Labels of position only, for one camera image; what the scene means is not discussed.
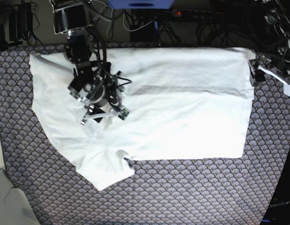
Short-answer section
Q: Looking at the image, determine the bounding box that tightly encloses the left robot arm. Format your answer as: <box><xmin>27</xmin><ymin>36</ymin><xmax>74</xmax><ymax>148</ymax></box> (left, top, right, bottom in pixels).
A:
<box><xmin>249</xmin><ymin>0</ymin><xmax>290</xmax><ymax>88</ymax></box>

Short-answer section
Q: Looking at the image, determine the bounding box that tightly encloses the black power strip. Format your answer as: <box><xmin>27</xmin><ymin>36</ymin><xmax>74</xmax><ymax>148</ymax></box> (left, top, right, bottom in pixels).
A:
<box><xmin>171</xmin><ymin>9</ymin><xmax>223</xmax><ymax>19</ymax></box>

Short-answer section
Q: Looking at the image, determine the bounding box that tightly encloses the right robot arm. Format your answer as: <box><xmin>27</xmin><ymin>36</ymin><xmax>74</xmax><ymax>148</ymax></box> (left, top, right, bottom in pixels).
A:
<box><xmin>51</xmin><ymin>0</ymin><xmax>290</xmax><ymax>123</ymax></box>

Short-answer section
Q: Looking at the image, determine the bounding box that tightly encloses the black OpenArm base plate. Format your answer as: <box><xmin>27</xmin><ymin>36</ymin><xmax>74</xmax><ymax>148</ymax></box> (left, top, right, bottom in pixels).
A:
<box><xmin>261</xmin><ymin>151</ymin><xmax>290</xmax><ymax>225</ymax></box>

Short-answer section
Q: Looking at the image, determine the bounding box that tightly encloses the white T-shirt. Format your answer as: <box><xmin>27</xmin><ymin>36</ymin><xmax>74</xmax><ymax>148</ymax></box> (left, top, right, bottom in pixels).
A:
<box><xmin>29</xmin><ymin>47</ymin><xmax>255</xmax><ymax>191</ymax></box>

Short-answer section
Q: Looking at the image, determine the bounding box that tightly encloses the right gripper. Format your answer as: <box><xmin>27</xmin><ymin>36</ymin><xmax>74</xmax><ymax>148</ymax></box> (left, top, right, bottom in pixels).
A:
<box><xmin>68</xmin><ymin>75</ymin><xmax>130</xmax><ymax>125</ymax></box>

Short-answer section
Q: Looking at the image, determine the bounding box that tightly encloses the blue box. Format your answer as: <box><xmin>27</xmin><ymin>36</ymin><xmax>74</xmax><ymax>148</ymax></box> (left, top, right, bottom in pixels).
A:
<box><xmin>108</xmin><ymin>0</ymin><xmax>174</xmax><ymax>9</ymax></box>

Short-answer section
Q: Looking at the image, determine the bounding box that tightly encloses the grey cable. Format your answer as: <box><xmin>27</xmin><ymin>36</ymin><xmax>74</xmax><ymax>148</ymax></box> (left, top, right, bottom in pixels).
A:
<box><xmin>85</xmin><ymin>0</ymin><xmax>115</xmax><ymax>39</ymax></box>

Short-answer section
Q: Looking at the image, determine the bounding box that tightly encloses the black adapter box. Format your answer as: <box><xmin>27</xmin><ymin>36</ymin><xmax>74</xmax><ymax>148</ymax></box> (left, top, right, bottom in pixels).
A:
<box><xmin>130</xmin><ymin>23</ymin><xmax>156</xmax><ymax>42</ymax></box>

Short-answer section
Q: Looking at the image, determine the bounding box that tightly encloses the grey plastic bin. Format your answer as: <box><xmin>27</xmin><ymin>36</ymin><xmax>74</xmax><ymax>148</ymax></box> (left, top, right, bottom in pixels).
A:
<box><xmin>0</xmin><ymin>169</ymin><xmax>39</xmax><ymax>225</ymax></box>

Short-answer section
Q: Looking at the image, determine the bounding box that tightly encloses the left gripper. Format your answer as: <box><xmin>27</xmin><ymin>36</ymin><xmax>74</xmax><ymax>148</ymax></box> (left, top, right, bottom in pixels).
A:
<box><xmin>248</xmin><ymin>55</ymin><xmax>290</xmax><ymax>96</ymax></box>

